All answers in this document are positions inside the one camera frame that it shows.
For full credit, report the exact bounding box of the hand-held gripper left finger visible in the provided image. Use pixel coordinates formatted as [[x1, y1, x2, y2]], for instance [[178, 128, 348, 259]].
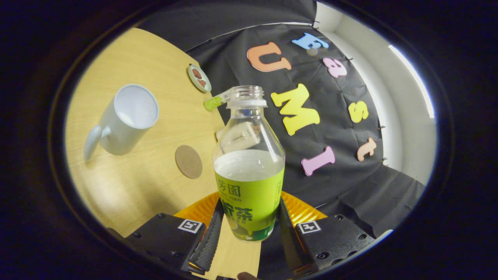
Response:
[[124, 191, 225, 275]]

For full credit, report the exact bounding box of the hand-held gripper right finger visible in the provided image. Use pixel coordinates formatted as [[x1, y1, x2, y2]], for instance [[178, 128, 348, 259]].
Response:
[[277, 191, 376, 273]]

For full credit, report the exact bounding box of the green label juice bottle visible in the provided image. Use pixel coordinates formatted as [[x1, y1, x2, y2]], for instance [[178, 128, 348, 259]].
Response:
[[212, 85, 286, 243]]

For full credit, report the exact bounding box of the round brown coaster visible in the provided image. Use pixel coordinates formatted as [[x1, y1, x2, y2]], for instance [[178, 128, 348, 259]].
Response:
[[175, 145, 203, 179]]

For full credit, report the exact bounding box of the white cup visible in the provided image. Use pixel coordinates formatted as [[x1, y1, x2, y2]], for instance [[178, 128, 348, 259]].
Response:
[[84, 84, 160, 162]]

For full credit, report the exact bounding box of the slim white green bottle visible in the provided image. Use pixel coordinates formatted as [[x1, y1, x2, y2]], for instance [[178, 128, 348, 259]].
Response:
[[203, 89, 234, 112]]

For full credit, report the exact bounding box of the white toaster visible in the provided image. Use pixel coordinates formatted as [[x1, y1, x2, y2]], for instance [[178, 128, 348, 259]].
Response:
[[216, 121, 262, 153]]

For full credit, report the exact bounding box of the pale green round plate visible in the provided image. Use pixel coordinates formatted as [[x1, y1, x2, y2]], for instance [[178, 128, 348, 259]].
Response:
[[188, 64, 212, 93]]

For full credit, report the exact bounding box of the wooden table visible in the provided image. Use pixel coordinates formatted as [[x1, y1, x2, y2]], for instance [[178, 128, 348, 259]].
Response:
[[64, 27, 262, 280]]

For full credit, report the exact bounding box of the ceiling light panel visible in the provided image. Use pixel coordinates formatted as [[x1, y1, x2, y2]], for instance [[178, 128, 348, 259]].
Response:
[[388, 45, 435, 119]]

